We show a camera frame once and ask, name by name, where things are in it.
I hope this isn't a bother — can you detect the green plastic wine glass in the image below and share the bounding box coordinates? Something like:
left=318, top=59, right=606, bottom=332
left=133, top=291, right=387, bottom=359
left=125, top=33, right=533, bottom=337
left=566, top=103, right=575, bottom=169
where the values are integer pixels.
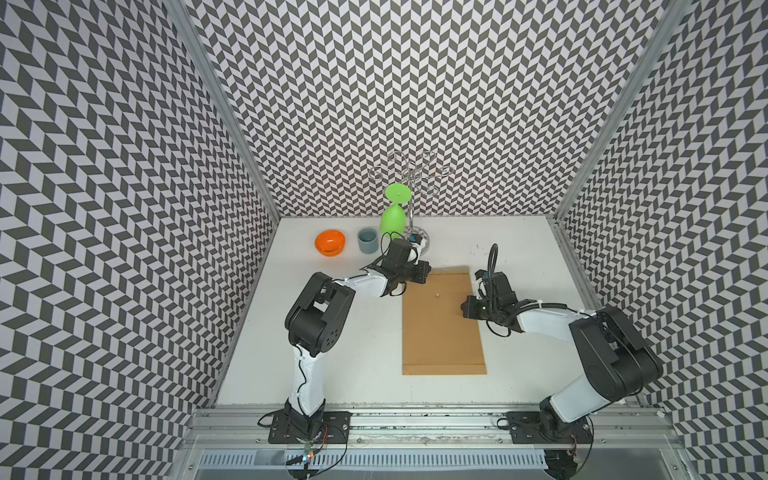
left=379, top=183, right=412, bottom=235

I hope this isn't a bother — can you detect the aluminium front rail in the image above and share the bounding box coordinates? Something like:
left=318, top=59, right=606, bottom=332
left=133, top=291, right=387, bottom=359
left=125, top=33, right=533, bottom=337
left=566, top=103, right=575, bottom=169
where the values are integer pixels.
left=181, top=404, right=683, bottom=450

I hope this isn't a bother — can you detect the brown kraft file bag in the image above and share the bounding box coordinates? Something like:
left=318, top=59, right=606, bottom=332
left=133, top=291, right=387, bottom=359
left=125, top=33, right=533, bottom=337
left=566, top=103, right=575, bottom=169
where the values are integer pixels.
left=402, top=266, right=487, bottom=376

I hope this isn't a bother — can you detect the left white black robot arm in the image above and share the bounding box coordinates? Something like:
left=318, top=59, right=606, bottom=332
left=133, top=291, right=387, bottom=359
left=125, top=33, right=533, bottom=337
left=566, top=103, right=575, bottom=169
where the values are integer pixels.
left=285, top=234, right=431, bottom=420

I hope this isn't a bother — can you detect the grey-blue cup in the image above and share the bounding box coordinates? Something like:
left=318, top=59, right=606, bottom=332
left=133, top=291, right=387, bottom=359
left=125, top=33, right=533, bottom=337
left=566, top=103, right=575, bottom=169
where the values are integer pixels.
left=357, top=227, right=380, bottom=255

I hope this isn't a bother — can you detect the orange plastic bowl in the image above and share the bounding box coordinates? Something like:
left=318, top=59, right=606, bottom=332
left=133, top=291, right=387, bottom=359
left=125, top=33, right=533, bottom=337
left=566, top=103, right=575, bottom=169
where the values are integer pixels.
left=314, top=230, right=346, bottom=257

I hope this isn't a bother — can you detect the chrome cup holder stand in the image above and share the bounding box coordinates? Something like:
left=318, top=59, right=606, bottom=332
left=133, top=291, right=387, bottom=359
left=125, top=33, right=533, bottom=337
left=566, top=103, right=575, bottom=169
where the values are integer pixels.
left=369, top=150, right=454, bottom=253

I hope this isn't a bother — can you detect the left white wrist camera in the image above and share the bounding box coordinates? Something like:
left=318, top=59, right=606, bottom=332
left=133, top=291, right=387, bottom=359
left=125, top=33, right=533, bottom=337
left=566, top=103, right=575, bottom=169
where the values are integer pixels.
left=409, top=233, right=429, bottom=252

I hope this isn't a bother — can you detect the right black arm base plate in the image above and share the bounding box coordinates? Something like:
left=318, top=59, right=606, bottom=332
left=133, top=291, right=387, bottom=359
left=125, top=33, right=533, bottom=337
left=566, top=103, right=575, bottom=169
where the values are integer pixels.
left=505, top=411, right=594, bottom=445

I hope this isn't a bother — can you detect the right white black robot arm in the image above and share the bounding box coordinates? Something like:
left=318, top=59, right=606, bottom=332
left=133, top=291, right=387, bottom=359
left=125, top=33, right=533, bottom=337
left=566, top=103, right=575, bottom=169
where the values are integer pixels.
left=461, top=269, right=663, bottom=440

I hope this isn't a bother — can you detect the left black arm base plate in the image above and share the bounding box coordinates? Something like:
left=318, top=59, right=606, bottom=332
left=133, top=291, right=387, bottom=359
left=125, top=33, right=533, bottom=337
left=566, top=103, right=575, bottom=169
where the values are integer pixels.
left=268, top=407, right=352, bottom=445

